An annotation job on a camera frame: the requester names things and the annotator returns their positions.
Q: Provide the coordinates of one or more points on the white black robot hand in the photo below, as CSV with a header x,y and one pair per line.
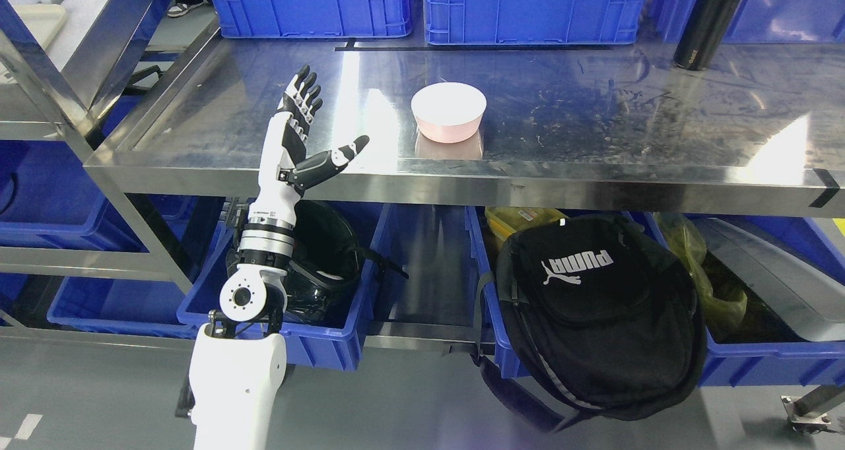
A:
x,y
285,170

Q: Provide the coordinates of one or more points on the pink bowl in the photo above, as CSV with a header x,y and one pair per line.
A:
x,y
448,112

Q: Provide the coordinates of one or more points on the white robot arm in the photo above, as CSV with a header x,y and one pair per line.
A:
x,y
236,369

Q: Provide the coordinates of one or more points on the blue crate top middle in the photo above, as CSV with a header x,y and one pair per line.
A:
x,y
531,22

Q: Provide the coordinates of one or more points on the blue crate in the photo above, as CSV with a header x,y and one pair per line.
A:
x,y
531,22
761,21
318,19

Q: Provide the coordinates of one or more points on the blue bin left shelf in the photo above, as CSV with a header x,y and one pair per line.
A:
x,y
50,202

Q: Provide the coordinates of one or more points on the black motorcycle helmet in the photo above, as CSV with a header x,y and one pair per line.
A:
x,y
300,281

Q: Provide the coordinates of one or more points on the blue crate top left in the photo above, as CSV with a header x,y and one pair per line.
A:
x,y
318,19

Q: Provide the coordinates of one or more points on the blue bin holding helmet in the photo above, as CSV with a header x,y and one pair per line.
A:
x,y
338,348

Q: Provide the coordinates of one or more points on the steel work table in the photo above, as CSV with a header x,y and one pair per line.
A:
x,y
759,132

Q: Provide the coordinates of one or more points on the black Puma backpack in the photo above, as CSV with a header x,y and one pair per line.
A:
x,y
606,320

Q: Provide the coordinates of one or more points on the yellow plastic bag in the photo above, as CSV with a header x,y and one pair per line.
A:
x,y
723,299

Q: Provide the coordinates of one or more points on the black thermos bottle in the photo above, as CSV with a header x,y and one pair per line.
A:
x,y
703,33

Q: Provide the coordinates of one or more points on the blue bin under backpack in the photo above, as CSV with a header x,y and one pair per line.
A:
x,y
759,362

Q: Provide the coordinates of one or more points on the blue crate top right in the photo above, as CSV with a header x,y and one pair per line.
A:
x,y
761,21

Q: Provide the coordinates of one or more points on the grey laptop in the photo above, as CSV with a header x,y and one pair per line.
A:
x,y
789,263

